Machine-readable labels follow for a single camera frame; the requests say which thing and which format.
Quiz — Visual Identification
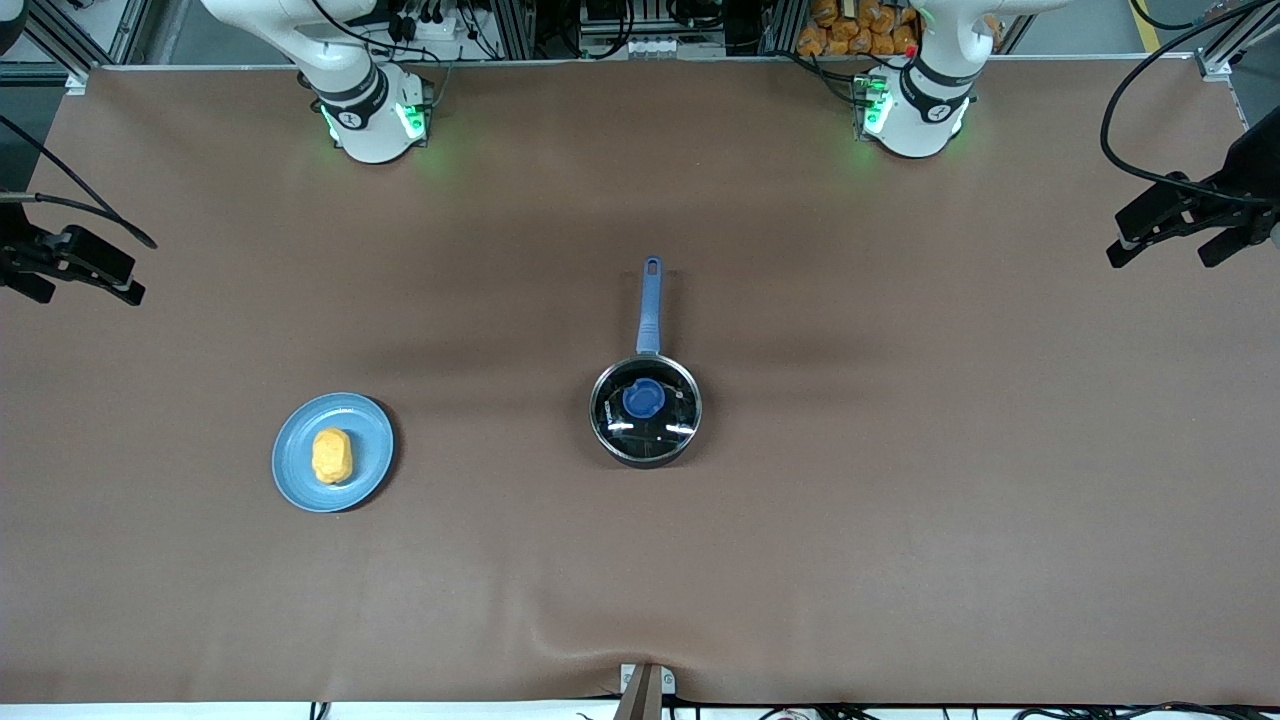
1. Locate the yellow toy potato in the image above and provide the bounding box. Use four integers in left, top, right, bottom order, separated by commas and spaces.
311, 428, 353, 486

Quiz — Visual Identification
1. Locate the brown table cover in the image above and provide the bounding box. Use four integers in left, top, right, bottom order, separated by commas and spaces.
0, 60, 1280, 707

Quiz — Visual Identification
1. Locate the pile of orange items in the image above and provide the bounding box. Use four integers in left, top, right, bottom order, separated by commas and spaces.
796, 0, 923, 58

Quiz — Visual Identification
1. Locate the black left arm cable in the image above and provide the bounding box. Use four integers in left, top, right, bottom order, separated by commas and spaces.
1099, 0, 1280, 209

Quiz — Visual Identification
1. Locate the glass lid with blue knob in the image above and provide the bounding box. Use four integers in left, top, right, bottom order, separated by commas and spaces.
590, 355, 701, 463

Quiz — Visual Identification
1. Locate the metal bracket with brown post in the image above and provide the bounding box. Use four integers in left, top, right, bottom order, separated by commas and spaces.
612, 662, 678, 720

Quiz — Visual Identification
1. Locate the white power strip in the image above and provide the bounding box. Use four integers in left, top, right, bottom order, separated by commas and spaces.
392, 8, 463, 43

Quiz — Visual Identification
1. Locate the blue round plate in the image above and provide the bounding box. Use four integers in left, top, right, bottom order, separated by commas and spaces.
271, 392, 397, 514

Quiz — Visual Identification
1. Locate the aluminium table frame rail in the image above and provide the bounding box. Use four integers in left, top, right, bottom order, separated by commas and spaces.
64, 52, 1235, 93

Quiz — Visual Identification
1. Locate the black pot with blue handle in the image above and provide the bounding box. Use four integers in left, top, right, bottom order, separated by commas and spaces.
588, 256, 703, 469

